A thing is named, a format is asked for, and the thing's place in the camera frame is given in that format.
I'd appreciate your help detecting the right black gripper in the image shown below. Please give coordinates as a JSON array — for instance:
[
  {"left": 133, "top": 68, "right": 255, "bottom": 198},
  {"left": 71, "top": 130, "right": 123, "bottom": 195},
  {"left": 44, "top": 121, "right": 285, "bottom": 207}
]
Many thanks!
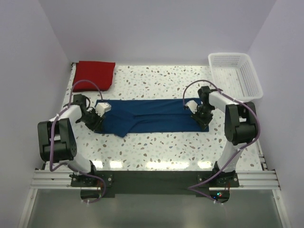
[{"left": 191, "top": 104, "right": 214, "bottom": 131}]

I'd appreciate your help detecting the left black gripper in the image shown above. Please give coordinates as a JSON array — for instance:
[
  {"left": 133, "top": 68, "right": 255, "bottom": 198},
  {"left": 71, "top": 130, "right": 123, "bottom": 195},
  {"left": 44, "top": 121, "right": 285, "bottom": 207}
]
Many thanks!
[{"left": 78, "top": 108, "right": 105, "bottom": 132}]

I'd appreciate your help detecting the blue t shirt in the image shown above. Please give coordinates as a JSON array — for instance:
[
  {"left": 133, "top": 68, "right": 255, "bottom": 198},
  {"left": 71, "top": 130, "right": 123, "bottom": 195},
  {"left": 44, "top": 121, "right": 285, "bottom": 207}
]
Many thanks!
[{"left": 95, "top": 99, "right": 209, "bottom": 138}]

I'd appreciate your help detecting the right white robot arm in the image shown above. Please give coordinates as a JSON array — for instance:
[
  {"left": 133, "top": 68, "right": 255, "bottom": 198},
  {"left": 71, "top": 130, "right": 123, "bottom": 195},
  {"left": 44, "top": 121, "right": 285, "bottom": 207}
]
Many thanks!
[{"left": 184, "top": 86, "right": 259, "bottom": 187}]

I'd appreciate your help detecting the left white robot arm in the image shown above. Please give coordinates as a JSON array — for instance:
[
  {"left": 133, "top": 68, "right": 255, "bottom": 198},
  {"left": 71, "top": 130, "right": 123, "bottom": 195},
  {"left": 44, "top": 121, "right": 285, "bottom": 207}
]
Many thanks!
[{"left": 38, "top": 95, "right": 106, "bottom": 189}]

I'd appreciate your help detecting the folded red t shirt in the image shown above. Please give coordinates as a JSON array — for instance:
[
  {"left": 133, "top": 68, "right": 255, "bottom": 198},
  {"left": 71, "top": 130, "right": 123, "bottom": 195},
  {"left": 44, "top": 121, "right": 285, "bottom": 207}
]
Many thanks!
[{"left": 73, "top": 61, "right": 115, "bottom": 91}]

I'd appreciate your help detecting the white plastic basket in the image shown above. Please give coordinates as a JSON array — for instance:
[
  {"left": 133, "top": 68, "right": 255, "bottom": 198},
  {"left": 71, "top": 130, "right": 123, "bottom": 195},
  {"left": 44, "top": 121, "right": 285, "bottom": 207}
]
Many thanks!
[{"left": 208, "top": 52, "right": 263, "bottom": 102}]

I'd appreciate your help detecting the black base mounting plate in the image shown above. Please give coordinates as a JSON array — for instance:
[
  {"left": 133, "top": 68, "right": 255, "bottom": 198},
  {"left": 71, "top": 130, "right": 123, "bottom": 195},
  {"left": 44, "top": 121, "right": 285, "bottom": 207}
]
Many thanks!
[{"left": 70, "top": 171, "right": 240, "bottom": 202}]

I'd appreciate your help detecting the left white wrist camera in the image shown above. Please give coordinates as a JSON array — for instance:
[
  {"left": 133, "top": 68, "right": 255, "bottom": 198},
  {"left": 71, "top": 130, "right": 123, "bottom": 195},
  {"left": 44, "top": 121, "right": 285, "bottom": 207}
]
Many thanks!
[{"left": 95, "top": 102, "right": 111, "bottom": 117}]

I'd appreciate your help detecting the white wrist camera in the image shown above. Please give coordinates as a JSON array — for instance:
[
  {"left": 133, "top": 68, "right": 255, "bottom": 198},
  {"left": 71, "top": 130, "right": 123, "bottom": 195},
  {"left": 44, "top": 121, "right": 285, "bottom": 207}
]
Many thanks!
[
  {"left": 184, "top": 100, "right": 199, "bottom": 114},
  {"left": 95, "top": 102, "right": 111, "bottom": 117}
]

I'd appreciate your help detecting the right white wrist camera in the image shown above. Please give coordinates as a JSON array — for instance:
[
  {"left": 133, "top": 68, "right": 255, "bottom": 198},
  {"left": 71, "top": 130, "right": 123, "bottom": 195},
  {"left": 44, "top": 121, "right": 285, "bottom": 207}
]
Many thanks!
[{"left": 184, "top": 100, "right": 199, "bottom": 114}]

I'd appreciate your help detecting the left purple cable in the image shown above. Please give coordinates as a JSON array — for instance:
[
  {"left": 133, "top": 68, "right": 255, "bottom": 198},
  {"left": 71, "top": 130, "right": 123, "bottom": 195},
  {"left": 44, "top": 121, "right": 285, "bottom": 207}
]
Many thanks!
[{"left": 49, "top": 79, "right": 106, "bottom": 204}]

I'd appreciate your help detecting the aluminium frame rail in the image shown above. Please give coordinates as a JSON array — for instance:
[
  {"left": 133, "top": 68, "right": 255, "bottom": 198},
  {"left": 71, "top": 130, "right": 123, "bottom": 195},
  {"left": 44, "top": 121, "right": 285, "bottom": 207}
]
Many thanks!
[{"left": 29, "top": 154, "right": 282, "bottom": 190}]

